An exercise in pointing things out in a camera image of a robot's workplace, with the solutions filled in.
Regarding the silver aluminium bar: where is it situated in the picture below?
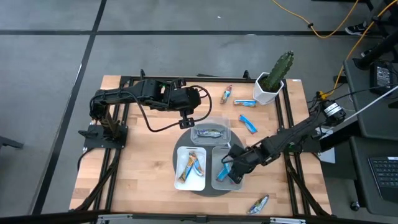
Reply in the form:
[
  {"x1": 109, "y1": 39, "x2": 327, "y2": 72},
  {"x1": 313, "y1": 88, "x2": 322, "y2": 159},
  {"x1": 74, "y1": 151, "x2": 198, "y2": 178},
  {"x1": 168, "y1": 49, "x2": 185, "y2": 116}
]
[
  {"x1": 96, "y1": 213, "x2": 135, "y2": 224},
  {"x1": 269, "y1": 217, "x2": 307, "y2": 224}
]

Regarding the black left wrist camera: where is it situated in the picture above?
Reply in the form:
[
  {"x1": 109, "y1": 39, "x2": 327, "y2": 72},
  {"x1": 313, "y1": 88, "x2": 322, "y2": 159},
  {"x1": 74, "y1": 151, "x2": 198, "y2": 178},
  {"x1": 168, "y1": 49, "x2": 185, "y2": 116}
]
[{"x1": 179, "y1": 110, "x2": 195, "y2": 130}]

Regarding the black power adapter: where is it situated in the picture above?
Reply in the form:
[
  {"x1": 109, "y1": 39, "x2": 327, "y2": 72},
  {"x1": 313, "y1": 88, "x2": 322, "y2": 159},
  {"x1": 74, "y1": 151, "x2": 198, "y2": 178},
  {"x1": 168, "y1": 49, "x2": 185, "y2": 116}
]
[{"x1": 369, "y1": 60, "x2": 395, "y2": 96}]

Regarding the round dark grey mat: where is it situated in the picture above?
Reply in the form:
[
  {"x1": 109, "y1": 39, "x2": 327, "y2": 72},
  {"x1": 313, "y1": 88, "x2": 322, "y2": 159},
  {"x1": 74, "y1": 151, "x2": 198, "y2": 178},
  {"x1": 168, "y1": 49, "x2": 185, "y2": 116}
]
[{"x1": 172, "y1": 126, "x2": 246, "y2": 197}]

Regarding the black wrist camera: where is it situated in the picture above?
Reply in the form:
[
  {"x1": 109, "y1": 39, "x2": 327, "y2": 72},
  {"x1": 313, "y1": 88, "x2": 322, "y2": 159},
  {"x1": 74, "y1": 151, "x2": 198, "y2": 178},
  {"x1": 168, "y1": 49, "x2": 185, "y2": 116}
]
[
  {"x1": 229, "y1": 143, "x2": 246, "y2": 159},
  {"x1": 179, "y1": 110, "x2": 195, "y2": 130}
]

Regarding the dark grey desk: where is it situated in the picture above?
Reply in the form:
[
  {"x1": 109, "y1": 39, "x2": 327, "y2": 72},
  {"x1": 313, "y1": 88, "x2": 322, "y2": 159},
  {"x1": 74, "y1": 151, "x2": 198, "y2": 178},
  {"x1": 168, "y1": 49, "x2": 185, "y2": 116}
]
[
  {"x1": 343, "y1": 57, "x2": 398, "y2": 141},
  {"x1": 348, "y1": 136, "x2": 398, "y2": 217}
]

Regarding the yellow floor cable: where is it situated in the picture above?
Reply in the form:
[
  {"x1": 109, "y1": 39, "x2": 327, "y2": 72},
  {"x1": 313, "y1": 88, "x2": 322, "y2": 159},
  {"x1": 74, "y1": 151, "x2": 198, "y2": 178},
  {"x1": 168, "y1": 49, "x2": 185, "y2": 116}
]
[
  {"x1": 323, "y1": 0, "x2": 398, "y2": 97},
  {"x1": 272, "y1": 0, "x2": 360, "y2": 40}
]

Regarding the white hexagonal plant pot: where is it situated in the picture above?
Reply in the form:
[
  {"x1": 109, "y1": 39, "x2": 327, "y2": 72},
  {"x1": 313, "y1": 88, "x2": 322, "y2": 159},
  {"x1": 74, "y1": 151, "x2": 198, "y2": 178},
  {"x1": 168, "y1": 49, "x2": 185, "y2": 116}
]
[{"x1": 252, "y1": 72, "x2": 285, "y2": 106}]

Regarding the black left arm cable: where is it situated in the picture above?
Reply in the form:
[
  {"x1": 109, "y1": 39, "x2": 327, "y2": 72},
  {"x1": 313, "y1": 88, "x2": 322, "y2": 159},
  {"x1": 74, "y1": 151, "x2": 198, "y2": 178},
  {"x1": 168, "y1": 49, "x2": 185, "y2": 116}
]
[{"x1": 132, "y1": 84, "x2": 213, "y2": 133}]

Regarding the white plastic bin with handles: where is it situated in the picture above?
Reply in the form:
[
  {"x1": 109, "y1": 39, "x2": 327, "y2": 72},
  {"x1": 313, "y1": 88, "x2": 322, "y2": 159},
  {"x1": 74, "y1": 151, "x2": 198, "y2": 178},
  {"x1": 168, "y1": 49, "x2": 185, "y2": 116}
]
[
  {"x1": 211, "y1": 146, "x2": 244, "y2": 191},
  {"x1": 174, "y1": 146, "x2": 207, "y2": 192}
]

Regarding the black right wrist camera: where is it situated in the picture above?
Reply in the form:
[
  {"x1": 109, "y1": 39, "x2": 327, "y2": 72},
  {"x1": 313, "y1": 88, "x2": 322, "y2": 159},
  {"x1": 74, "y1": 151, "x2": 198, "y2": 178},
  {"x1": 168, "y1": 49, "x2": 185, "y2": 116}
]
[{"x1": 229, "y1": 143, "x2": 246, "y2": 159}]

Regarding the blue green oat granola bar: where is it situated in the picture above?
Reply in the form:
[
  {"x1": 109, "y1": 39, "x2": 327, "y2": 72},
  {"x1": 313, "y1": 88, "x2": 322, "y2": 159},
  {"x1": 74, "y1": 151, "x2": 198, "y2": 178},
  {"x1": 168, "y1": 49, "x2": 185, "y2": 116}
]
[
  {"x1": 177, "y1": 151, "x2": 198, "y2": 184},
  {"x1": 192, "y1": 154, "x2": 205, "y2": 177},
  {"x1": 220, "y1": 85, "x2": 233, "y2": 105}
]

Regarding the dark grey furniture leg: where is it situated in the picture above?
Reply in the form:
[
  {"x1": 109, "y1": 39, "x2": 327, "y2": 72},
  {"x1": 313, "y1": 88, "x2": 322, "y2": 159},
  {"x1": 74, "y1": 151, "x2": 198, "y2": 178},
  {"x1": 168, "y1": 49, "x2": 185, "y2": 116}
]
[{"x1": 0, "y1": 135, "x2": 25, "y2": 151}]

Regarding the black camera gantry frame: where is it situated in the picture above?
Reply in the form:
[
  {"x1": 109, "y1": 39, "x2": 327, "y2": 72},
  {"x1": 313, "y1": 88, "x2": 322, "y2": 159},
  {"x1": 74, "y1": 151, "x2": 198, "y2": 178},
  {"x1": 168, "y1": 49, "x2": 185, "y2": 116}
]
[{"x1": 0, "y1": 210, "x2": 398, "y2": 224}]

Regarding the black aluminium table frame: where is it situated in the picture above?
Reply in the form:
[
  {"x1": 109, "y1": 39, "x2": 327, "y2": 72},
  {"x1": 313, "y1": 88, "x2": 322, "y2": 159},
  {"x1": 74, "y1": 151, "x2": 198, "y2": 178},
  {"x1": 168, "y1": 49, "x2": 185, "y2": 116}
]
[{"x1": 70, "y1": 68, "x2": 332, "y2": 218}]

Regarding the dark blue silver granola bar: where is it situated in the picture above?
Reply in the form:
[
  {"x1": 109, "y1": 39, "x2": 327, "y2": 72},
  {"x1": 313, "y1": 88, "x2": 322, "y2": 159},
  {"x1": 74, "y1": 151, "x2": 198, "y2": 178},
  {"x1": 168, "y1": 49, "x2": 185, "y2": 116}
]
[
  {"x1": 247, "y1": 194, "x2": 270, "y2": 215},
  {"x1": 196, "y1": 128, "x2": 224, "y2": 139}
]

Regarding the black keyboard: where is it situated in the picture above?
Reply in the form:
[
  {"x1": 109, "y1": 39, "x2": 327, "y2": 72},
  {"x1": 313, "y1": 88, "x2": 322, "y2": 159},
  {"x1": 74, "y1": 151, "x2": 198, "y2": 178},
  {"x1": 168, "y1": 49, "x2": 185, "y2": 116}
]
[{"x1": 368, "y1": 155, "x2": 398, "y2": 203}]

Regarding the person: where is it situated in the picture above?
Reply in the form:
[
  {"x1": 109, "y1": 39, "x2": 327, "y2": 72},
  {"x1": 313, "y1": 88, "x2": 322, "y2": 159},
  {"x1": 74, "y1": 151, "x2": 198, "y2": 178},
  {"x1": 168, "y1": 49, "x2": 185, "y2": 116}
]
[{"x1": 344, "y1": 0, "x2": 398, "y2": 71}]

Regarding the white paper sheet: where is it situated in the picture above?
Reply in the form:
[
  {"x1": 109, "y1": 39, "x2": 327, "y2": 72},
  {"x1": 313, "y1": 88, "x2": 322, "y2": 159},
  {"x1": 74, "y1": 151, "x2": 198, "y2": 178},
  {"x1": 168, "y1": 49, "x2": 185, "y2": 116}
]
[{"x1": 318, "y1": 129, "x2": 336, "y2": 164}]

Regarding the light blue granola bar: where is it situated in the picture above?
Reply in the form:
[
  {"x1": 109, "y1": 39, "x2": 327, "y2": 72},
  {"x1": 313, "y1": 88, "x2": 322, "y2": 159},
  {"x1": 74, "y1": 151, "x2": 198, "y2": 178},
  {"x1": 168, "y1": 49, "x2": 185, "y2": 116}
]
[
  {"x1": 233, "y1": 99, "x2": 258, "y2": 108},
  {"x1": 238, "y1": 114, "x2": 259, "y2": 135},
  {"x1": 216, "y1": 161, "x2": 233, "y2": 183}
]

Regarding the green cactus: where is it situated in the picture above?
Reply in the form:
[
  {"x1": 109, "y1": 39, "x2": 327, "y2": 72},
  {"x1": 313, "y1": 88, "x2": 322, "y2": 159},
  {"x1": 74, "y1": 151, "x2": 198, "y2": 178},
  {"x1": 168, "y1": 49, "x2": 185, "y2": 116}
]
[{"x1": 264, "y1": 50, "x2": 295, "y2": 93}]

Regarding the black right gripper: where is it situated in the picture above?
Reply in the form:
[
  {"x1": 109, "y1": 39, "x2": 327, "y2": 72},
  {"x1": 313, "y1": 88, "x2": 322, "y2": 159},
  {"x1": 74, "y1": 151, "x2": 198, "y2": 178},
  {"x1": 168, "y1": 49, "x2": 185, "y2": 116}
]
[{"x1": 220, "y1": 139, "x2": 275, "y2": 185}]

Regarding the white cable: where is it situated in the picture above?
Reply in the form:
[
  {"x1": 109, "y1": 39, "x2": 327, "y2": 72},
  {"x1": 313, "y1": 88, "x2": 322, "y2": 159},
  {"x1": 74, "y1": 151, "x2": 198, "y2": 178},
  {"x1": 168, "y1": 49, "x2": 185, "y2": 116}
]
[{"x1": 322, "y1": 84, "x2": 398, "y2": 133}]

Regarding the clear plastic bin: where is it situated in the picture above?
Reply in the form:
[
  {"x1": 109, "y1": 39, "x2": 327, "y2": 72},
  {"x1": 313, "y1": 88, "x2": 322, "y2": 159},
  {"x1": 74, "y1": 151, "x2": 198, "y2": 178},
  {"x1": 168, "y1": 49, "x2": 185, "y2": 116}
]
[{"x1": 190, "y1": 116, "x2": 232, "y2": 147}]

